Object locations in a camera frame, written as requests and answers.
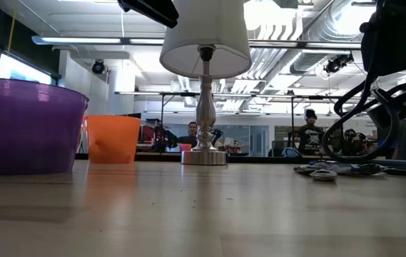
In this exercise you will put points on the blue white round object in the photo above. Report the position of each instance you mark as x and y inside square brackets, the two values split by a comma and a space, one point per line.
[291, 152]

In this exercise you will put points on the black wall camera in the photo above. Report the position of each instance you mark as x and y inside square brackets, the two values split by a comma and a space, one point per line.
[98, 67]

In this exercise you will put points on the pink cup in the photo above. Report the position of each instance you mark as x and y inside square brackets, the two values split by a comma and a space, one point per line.
[185, 147]

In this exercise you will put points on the white shade silver table lamp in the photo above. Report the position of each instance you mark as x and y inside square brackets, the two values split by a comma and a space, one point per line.
[206, 35]

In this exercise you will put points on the bright window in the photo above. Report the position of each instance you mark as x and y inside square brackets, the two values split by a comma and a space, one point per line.
[20, 71]

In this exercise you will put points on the black ceiling box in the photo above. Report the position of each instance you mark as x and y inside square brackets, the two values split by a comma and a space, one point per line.
[285, 3]

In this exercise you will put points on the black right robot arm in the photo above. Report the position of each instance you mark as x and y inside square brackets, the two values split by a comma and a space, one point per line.
[399, 35]

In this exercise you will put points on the red equipment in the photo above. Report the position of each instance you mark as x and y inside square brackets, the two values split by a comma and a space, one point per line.
[149, 133]

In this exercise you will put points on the orange pumpkin bucket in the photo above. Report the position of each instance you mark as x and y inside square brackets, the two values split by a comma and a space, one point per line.
[113, 142]

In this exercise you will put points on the black background rig frame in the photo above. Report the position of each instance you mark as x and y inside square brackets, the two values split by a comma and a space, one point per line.
[174, 94]

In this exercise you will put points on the person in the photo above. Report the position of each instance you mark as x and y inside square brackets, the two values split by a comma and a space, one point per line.
[190, 137]
[310, 137]
[352, 141]

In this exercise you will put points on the purple plastic bucket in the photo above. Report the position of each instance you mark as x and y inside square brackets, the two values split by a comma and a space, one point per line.
[28, 135]

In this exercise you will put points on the silver ceiling duct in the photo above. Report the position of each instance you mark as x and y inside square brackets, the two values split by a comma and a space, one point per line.
[317, 57]

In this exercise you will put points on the black ceiling spotlight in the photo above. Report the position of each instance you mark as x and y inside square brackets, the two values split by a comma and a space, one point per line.
[338, 63]

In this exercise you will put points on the long ceiling light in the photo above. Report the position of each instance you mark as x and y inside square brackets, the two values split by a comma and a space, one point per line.
[81, 40]
[295, 44]

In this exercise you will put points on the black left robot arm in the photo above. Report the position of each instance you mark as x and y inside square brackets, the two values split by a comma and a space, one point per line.
[152, 10]

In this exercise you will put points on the black aluminium table frame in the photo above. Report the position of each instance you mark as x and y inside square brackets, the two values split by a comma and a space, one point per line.
[152, 157]

